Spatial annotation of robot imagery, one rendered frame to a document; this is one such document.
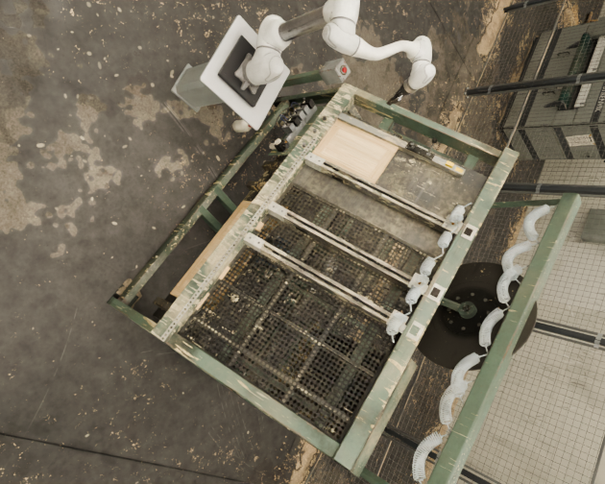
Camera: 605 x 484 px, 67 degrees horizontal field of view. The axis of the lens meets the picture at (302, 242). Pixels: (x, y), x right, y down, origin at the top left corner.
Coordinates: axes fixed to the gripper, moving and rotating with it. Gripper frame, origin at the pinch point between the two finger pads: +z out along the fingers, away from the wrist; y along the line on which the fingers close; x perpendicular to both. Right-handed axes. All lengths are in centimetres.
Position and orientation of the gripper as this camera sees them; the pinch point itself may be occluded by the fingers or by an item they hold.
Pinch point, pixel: (391, 101)
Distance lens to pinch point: 308.6
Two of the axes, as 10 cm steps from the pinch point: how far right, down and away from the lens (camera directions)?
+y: 4.3, -8.6, 2.9
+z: -3.4, 1.4, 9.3
